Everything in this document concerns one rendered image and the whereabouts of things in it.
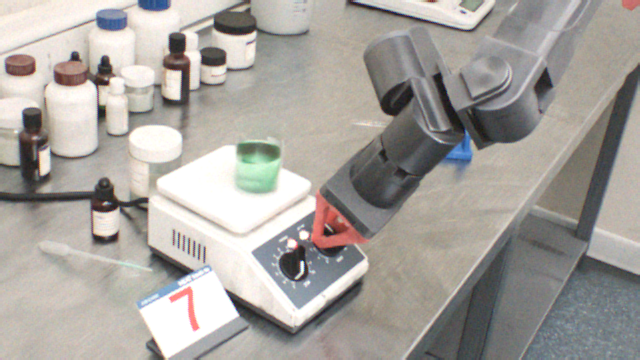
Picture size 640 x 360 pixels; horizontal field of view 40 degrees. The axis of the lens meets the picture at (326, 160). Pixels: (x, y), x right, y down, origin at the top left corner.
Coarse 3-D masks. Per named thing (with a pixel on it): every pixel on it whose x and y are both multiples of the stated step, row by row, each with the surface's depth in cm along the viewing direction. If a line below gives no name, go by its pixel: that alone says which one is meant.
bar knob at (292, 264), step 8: (296, 248) 86; (304, 248) 86; (288, 256) 86; (296, 256) 86; (304, 256) 86; (280, 264) 86; (288, 264) 86; (296, 264) 85; (304, 264) 85; (288, 272) 85; (296, 272) 85; (304, 272) 85; (296, 280) 85
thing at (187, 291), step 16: (192, 288) 84; (208, 288) 85; (160, 304) 82; (176, 304) 83; (192, 304) 84; (208, 304) 85; (224, 304) 86; (160, 320) 81; (176, 320) 82; (192, 320) 83; (208, 320) 84; (160, 336) 80; (176, 336) 81
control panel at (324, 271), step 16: (304, 224) 91; (272, 240) 87; (288, 240) 88; (304, 240) 89; (256, 256) 85; (272, 256) 86; (320, 256) 89; (336, 256) 90; (352, 256) 91; (272, 272) 85; (320, 272) 88; (336, 272) 89; (288, 288) 85; (304, 288) 86; (320, 288) 87; (304, 304) 84
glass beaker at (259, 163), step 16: (272, 112) 90; (240, 128) 89; (256, 128) 91; (272, 128) 90; (288, 128) 88; (240, 144) 87; (256, 144) 86; (272, 144) 86; (240, 160) 88; (256, 160) 87; (272, 160) 87; (240, 176) 88; (256, 176) 88; (272, 176) 88; (240, 192) 89; (256, 192) 89; (272, 192) 90
